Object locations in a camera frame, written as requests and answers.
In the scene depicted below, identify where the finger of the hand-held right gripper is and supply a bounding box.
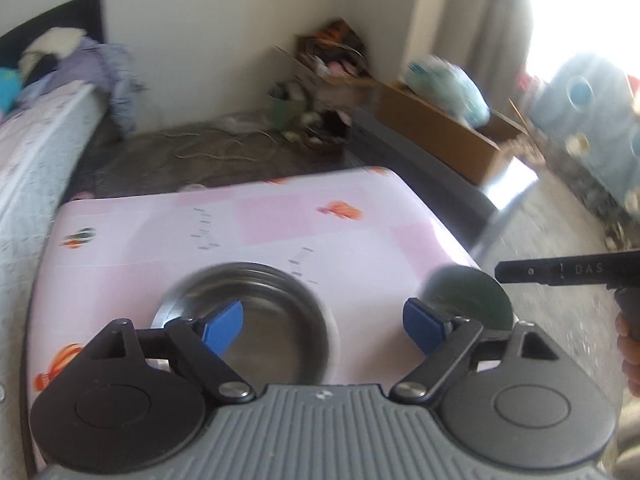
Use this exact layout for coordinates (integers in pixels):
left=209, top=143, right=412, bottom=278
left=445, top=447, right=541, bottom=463
left=495, top=256, right=554, bottom=285

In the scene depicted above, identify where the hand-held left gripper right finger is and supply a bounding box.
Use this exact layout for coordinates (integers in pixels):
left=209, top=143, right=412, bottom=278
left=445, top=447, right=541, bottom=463
left=389, top=297, right=560, bottom=405

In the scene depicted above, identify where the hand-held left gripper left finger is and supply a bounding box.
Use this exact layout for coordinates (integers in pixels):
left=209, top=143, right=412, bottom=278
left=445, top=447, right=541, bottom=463
left=82, top=300, right=256, bottom=406

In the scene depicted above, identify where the teal ceramic bowl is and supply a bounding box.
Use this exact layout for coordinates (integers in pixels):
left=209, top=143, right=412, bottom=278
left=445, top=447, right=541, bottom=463
left=424, top=266, right=514, bottom=332

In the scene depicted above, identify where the deep steel bowl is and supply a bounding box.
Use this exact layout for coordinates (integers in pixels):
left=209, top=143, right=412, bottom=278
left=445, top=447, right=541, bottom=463
left=150, top=261, right=337, bottom=386

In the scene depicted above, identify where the person's right hand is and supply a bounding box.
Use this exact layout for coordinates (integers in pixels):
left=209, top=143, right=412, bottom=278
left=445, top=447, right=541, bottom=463
left=615, top=310, right=640, bottom=397

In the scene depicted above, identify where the pink printed tablecloth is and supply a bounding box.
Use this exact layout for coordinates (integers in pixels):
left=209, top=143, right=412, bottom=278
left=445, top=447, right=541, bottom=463
left=27, top=165, right=501, bottom=466

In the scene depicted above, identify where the grey carton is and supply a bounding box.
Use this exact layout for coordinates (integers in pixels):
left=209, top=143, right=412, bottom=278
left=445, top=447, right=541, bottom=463
left=349, top=107, right=540, bottom=252

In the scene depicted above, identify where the blue patterned cloth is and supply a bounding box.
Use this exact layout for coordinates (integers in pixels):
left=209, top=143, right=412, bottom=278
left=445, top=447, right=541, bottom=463
left=529, top=56, right=640, bottom=207

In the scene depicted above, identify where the long brown cardboard box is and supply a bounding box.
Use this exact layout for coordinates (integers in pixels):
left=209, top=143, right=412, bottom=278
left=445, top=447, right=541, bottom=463
left=377, top=82, right=532, bottom=187

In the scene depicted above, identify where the green white plastic bag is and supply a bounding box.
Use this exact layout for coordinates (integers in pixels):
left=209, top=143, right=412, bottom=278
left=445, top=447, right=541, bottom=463
left=402, top=55, right=492, bottom=129

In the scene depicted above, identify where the dark round basket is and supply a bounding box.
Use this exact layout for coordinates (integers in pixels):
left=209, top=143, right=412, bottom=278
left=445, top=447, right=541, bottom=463
left=299, top=109, right=352, bottom=157

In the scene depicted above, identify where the green bin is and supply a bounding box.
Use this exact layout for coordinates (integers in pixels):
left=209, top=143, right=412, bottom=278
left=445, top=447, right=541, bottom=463
left=268, top=82, right=309, bottom=134

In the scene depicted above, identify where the white quilted mattress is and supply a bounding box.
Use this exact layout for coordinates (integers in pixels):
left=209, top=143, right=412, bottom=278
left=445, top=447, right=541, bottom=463
left=0, top=80, right=110, bottom=401

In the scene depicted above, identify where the open cardboard box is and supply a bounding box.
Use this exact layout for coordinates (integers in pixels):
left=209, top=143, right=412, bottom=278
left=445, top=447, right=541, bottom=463
left=272, top=45, right=382, bottom=107

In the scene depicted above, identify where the beige curtain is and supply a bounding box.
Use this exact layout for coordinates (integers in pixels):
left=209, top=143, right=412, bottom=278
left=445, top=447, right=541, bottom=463
left=400, top=0, right=540, bottom=87

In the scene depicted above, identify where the purple grey bedding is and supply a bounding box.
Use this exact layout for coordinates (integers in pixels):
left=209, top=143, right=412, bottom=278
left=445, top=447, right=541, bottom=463
left=55, top=42, right=147, bottom=137

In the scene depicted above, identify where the brown gift bag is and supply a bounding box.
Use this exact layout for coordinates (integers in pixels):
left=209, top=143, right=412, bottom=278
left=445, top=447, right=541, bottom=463
left=297, top=19, right=369, bottom=79

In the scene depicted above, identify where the teal printed quilt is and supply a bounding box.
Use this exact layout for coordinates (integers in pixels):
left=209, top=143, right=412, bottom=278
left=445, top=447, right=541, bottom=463
left=0, top=67, right=24, bottom=112

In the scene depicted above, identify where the cream folded cloth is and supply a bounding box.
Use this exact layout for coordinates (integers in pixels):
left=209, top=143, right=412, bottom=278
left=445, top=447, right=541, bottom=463
left=20, top=27, right=88, bottom=68

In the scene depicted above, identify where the white cable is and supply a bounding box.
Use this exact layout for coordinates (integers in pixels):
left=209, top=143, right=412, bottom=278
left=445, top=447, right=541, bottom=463
left=172, top=127, right=282, bottom=164

